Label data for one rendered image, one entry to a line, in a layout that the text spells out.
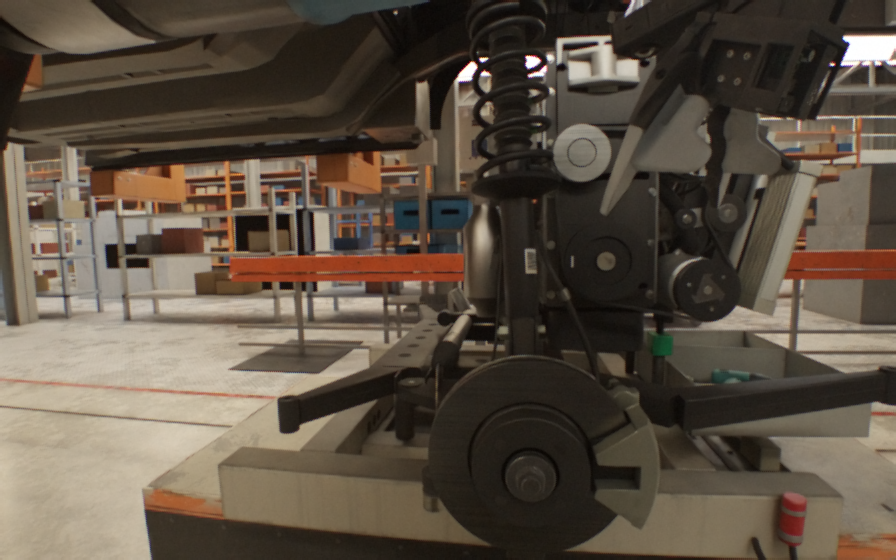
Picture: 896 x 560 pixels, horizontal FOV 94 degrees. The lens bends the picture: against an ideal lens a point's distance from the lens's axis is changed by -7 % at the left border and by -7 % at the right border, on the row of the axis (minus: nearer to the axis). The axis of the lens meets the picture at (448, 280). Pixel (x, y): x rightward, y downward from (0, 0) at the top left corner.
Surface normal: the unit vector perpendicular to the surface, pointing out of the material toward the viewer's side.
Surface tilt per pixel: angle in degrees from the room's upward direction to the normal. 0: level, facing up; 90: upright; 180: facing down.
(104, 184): 90
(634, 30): 93
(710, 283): 90
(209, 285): 90
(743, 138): 124
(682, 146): 63
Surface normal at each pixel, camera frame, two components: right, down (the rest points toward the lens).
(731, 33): -0.85, 0.12
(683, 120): -0.62, -0.37
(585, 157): -0.15, 0.10
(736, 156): -0.76, 0.61
